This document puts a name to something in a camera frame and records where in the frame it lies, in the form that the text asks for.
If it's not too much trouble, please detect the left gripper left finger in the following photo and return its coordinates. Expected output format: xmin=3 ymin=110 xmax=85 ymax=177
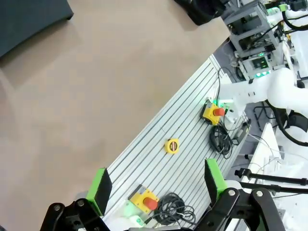
xmin=39 ymin=167 xmax=113 ymax=231

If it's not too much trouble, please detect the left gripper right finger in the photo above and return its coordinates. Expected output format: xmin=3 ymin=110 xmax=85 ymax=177
xmin=194 ymin=158 xmax=287 ymax=231

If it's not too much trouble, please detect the black right arm cable sleeve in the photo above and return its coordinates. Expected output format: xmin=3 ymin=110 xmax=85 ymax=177
xmin=264 ymin=100 xmax=308 ymax=147

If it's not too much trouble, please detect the grooved aluminium base plate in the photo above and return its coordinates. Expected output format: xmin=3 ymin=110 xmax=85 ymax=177
xmin=102 ymin=54 xmax=252 ymax=231

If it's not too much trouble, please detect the black tripod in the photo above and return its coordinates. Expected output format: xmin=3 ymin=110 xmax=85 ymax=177
xmin=234 ymin=168 xmax=308 ymax=193

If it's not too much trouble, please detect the black power adapter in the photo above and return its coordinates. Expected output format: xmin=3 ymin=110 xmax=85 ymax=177
xmin=231 ymin=119 xmax=251 ymax=146

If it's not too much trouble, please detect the black coiled cable bundle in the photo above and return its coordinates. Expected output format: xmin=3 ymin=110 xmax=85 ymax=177
xmin=209 ymin=124 xmax=234 ymax=160
xmin=153 ymin=192 xmax=197 ymax=227

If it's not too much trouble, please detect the yellow tape measure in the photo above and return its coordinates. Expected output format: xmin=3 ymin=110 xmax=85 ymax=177
xmin=164 ymin=137 xmax=180 ymax=155

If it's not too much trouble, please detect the black leather shoe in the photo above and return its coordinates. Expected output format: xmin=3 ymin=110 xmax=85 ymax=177
xmin=173 ymin=0 xmax=227 ymax=26

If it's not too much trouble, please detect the yellow emergency stop box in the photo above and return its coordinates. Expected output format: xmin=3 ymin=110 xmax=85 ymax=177
xmin=200 ymin=102 xmax=227 ymax=126
xmin=129 ymin=184 xmax=160 ymax=214

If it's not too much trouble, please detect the black shoe stand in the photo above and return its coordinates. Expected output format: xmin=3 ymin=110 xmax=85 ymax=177
xmin=0 ymin=0 xmax=74 ymax=58

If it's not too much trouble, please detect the metal computer rack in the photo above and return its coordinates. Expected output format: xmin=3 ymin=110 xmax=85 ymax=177
xmin=225 ymin=1 xmax=283 ymax=80

